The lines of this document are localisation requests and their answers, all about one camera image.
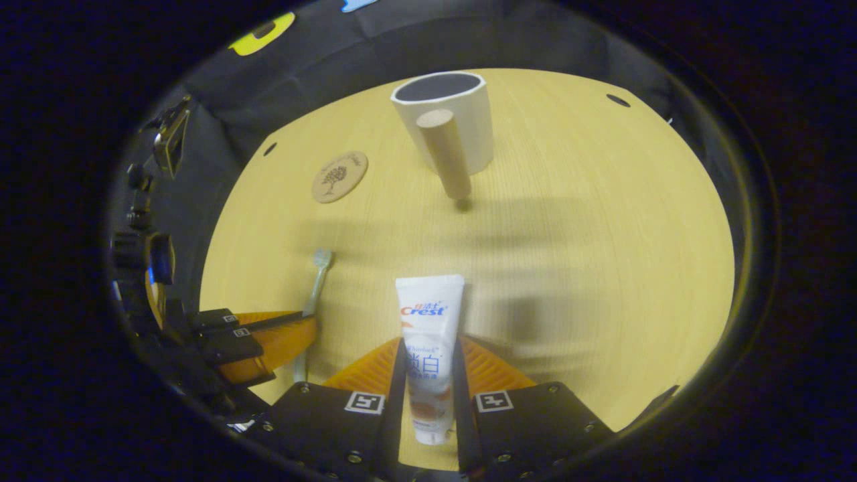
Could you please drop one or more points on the white toothpaste tube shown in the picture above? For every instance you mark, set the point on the white toothpaste tube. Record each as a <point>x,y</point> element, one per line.
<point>428,361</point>

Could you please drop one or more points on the pale green toothbrush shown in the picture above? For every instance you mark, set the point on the pale green toothbrush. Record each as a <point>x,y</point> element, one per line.
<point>316,288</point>

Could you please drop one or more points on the black backdrop cloth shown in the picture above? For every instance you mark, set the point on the black backdrop cloth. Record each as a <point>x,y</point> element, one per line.
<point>348,53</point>

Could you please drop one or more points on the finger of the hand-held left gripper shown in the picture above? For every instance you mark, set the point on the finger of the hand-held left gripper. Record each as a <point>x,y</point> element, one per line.
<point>268,320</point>
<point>281,341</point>

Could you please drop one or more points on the light wooden desktop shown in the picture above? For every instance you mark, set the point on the light wooden desktop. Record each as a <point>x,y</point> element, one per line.
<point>569,254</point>

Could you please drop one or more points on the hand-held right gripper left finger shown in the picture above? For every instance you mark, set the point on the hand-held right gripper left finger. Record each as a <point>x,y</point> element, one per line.
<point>321,422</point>

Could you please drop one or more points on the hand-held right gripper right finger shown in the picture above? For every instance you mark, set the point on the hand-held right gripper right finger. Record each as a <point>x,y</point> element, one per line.
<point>529,428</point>

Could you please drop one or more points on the round wooden coaster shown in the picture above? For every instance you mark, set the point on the round wooden coaster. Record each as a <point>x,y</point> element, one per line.
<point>339,177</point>

